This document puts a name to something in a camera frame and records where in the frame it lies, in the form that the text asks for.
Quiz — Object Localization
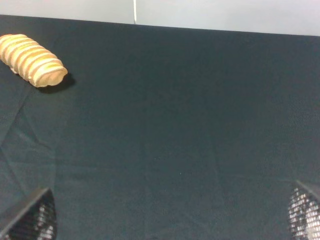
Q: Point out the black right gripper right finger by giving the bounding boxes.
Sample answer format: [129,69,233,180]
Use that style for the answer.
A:
[288,180,320,240]

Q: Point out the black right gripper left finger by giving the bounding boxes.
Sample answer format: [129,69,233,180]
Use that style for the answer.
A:
[0,187,57,240]

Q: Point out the black table cloth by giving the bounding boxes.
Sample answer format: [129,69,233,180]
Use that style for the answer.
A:
[0,15,320,240]

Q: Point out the beige ribbed bottle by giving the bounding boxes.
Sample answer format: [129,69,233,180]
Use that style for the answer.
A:
[0,34,68,88]

